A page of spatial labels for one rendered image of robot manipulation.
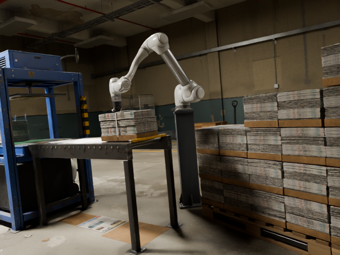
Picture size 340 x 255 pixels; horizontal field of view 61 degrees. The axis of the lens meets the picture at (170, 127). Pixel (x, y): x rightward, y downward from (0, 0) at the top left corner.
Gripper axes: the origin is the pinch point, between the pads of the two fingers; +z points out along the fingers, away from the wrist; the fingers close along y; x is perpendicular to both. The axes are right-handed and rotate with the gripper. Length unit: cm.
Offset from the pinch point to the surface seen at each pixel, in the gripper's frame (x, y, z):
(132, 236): -41, -37, 81
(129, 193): -42, -37, 49
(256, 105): -120, 18, -6
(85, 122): 87, 32, -4
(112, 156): -28, -37, 22
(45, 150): 60, -37, 18
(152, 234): -34, -8, 93
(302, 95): -153, 8, -10
